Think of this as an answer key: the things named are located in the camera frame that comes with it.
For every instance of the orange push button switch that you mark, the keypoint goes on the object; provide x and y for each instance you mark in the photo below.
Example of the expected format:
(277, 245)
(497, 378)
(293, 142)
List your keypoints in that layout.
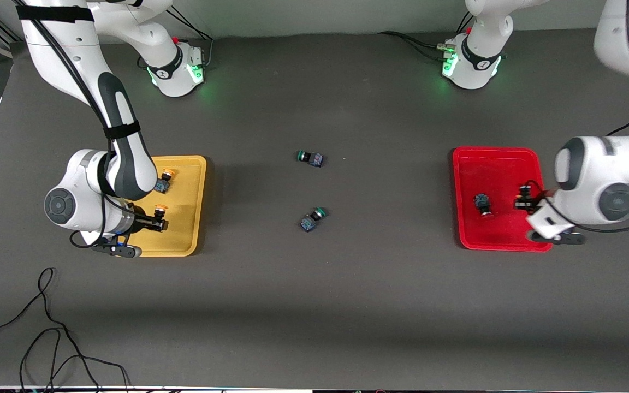
(162, 184)
(160, 208)

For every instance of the red mushroom push button switch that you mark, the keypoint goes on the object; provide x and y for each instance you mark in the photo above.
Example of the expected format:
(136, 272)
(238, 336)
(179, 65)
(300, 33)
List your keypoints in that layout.
(481, 202)

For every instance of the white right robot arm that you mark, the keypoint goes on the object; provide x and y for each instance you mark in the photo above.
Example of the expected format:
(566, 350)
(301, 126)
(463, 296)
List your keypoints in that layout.
(129, 164)

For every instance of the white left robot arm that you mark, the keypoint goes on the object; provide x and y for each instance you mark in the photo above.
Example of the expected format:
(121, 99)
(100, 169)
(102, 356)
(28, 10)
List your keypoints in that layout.
(593, 180)

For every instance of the yellow plastic tray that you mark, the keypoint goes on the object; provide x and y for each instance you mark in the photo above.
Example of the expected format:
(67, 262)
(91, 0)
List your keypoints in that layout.
(186, 218)

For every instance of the red plastic tray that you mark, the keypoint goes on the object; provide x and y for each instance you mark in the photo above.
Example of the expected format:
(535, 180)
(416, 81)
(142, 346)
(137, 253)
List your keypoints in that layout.
(503, 169)

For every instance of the green push button switch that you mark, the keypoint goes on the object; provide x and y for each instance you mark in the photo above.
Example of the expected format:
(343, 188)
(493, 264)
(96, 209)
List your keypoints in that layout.
(311, 158)
(311, 220)

